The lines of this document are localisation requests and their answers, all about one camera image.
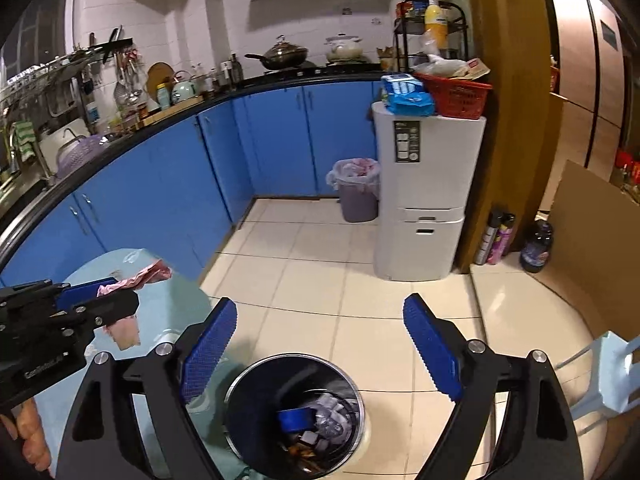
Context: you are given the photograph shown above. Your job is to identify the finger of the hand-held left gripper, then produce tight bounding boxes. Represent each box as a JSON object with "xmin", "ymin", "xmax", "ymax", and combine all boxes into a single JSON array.
[
  {"xmin": 56, "ymin": 276, "xmax": 119, "ymax": 309},
  {"xmin": 69, "ymin": 289, "xmax": 141, "ymax": 329}
]

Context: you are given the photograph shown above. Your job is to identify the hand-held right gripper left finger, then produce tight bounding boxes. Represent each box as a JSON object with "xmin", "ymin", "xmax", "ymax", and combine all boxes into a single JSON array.
[{"xmin": 55, "ymin": 297, "xmax": 238, "ymax": 480}]

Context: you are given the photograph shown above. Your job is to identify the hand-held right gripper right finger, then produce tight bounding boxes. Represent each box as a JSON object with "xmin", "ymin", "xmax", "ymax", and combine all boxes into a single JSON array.
[{"xmin": 403, "ymin": 294, "xmax": 583, "ymax": 480}]

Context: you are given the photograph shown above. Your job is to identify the pink wrapper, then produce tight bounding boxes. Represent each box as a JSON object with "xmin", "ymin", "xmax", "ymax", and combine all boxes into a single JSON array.
[{"xmin": 96, "ymin": 260, "xmax": 173, "ymax": 352}]

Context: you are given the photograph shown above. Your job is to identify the blue foil wrapper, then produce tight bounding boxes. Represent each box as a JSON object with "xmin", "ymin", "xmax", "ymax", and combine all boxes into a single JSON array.
[{"xmin": 277, "ymin": 408, "xmax": 316, "ymax": 433}]

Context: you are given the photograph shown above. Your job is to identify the clear plastic packaging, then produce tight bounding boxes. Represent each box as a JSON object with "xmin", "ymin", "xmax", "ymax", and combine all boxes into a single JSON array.
[{"xmin": 312, "ymin": 394, "xmax": 362, "ymax": 451}]

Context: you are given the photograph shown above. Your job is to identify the orange and white carton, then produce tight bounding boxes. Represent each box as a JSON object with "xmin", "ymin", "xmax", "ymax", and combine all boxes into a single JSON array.
[{"xmin": 287, "ymin": 440, "xmax": 326, "ymax": 473}]

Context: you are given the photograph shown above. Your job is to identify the person's left hand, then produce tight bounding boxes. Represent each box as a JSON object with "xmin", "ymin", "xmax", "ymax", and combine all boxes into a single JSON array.
[{"xmin": 12, "ymin": 399, "xmax": 53, "ymax": 473}]

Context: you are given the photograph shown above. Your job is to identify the teal printed tablecloth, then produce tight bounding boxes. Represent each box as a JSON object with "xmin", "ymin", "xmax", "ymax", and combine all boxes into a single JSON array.
[{"xmin": 0, "ymin": 247, "xmax": 251, "ymax": 480}]

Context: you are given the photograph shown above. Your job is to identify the black spray can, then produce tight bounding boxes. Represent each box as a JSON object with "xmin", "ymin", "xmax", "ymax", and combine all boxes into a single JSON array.
[{"xmin": 474, "ymin": 208, "xmax": 503, "ymax": 266}]

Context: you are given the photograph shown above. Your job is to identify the pink spray can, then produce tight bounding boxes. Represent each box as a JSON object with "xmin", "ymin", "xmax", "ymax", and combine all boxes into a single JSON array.
[{"xmin": 487, "ymin": 213, "xmax": 516, "ymax": 266}]

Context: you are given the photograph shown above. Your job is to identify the purple plastic colander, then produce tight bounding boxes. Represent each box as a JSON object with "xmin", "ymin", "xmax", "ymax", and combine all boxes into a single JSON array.
[{"xmin": 55, "ymin": 135, "xmax": 103, "ymax": 178}]

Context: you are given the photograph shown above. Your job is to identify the dark glass bottle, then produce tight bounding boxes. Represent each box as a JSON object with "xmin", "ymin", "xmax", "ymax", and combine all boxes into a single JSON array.
[{"xmin": 519, "ymin": 218, "xmax": 555, "ymax": 274}]

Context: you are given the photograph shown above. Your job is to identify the white storage cabinet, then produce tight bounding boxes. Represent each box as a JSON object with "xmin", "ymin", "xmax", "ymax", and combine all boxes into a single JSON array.
[{"xmin": 371, "ymin": 101, "xmax": 487, "ymax": 282}]

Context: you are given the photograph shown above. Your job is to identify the green striped cloth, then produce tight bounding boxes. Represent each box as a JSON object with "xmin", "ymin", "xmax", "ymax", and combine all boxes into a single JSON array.
[{"xmin": 11, "ymin": 120, "xmax": 35, "ymax": 163}]

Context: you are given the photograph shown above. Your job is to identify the grey bin with white bag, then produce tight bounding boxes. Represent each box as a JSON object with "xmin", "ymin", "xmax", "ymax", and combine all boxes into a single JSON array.
[{"xmin": 326, "ymin": 157, "xmax": 382, "ymax": 224}]

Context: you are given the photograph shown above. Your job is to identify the light blue plastic chair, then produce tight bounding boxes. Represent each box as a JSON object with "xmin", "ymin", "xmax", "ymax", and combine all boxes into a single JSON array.
[{"xmin": 555, "ymin": 331, "xmax": 640, "ymax": 441}]

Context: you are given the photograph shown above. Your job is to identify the brown cardboard sheet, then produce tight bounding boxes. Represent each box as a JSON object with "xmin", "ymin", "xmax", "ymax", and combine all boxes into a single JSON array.
[{"xmin": 537, "ymin": 160, "xmax": 640, "ymax": 341}]

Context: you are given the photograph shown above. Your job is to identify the metal dish rack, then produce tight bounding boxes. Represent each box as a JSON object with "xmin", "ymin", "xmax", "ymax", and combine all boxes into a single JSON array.
[{"xmin": 0, "ymin": 55, "xmax": 88, "ymax": 126}]

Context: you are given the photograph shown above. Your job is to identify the pale green kettle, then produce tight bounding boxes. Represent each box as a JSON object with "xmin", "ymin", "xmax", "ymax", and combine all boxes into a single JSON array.
[{"xmin": 171, "ymin": 71, "xmax": 197, "ymax": 106}]

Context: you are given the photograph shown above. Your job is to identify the blue kitchen cabinets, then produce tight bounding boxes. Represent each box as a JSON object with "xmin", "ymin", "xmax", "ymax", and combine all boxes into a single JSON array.
[{"xmin": 0, "ymin": 80, "xmax": 386, "ymax": 291}]

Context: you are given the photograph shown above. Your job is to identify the round wooden cutting board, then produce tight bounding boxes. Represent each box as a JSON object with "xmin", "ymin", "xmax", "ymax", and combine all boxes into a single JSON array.
[{"xmin": 146, "ymin": 61, "xmax": 173, "ymax": 96}]

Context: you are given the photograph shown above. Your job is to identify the red plastic basket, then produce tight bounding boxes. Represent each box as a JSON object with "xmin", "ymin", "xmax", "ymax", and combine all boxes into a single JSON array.
[{"xmin": 412, "ymin": 71, "xmax": 493, "ymax": 120}]

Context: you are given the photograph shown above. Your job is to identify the blue packet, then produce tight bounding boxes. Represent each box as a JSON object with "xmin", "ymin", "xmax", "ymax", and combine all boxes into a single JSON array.
[{"xmin": 381, "ymin": 72, "xmax": 436, "ymax": 115}]

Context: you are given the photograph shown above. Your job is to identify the black kitchen countertop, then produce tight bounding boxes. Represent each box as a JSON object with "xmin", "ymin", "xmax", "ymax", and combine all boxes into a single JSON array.
[{"xmin": 0, "ymin": 66, "xmax": 396, "ymax": 261}]

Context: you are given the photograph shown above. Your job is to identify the black wok with lid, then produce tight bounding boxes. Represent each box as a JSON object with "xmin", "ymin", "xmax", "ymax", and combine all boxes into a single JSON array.
[{"xmin": 244, "ymin": 35, "xmax": 310, "ymax": 72}]

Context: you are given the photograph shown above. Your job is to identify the white cooking pot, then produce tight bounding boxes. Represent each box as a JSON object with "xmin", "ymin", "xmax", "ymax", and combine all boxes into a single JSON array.
[{"xmin": 324, "ymin": 33, "xmax": 364, "ymax": 63}]

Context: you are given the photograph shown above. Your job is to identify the steel refrigerator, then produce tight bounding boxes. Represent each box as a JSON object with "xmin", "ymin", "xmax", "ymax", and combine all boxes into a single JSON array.
[{"xmin": 537, "ymin": 0, "xmax": 633, "ymax": 181}]

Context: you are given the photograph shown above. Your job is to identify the yellow bottle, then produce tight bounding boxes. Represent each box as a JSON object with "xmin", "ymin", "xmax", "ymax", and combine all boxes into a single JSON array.
[{"xmin": 424, "ymin": 0, "xmax": 449, "ymax": 48}]

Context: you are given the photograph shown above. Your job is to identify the wooden door frame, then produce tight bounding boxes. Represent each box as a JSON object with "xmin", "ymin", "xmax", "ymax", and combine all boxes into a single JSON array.
[{"xmin": 432, "ymin": 0, "xmax": 558, "ymax": 275}]

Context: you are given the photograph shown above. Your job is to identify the black wire rack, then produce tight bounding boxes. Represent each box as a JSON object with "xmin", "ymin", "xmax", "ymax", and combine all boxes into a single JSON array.
[{"xmin": 392, "ymin": 2, "xmax": 471, "ymax": 73}]

